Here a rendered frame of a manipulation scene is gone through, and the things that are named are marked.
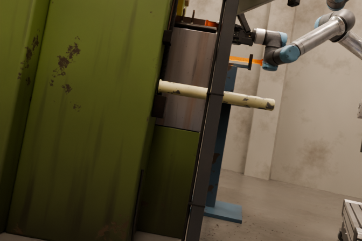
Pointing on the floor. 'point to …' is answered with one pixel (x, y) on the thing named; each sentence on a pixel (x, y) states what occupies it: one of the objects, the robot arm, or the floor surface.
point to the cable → (201, 123)
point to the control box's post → (214, 106)
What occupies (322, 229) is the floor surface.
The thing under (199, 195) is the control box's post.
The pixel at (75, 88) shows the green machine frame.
